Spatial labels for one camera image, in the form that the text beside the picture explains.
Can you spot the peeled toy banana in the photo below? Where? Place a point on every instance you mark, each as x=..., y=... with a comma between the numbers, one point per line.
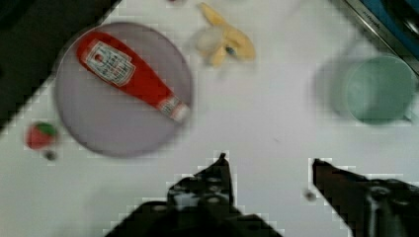
x=221, y=39

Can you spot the red toy strawberry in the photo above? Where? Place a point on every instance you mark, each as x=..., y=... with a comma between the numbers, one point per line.
x=40, y=135

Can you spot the red ketchup bottle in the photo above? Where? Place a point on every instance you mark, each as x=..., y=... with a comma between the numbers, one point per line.
x=118, y=65

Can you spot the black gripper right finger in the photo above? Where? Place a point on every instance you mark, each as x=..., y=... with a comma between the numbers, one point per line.
x=369, y=207

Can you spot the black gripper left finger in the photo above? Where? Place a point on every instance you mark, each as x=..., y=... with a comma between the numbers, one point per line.
x=197, y=206

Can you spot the mint green cup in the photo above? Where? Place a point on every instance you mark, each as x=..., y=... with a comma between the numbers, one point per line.
x=377, y=90

